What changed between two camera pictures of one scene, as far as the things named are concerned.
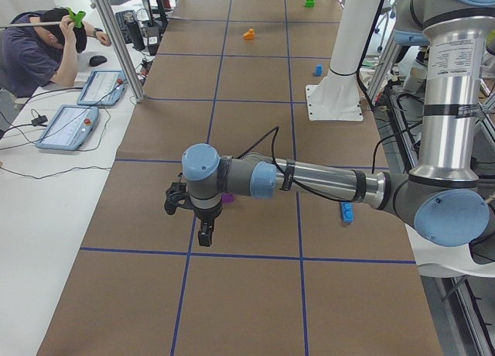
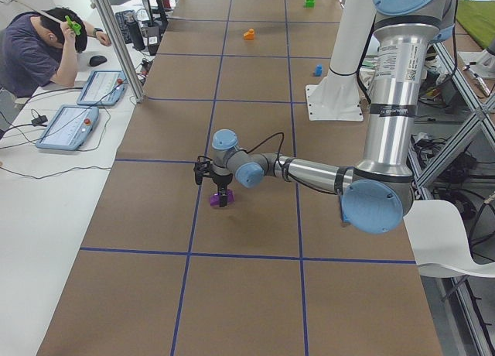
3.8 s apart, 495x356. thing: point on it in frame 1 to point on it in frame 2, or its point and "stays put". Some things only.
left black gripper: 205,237 to 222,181
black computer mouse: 97,60 stays put
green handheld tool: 77,18 to 75,26
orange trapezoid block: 249,35 stays put
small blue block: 319,70 stays put
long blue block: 347,211 stays put
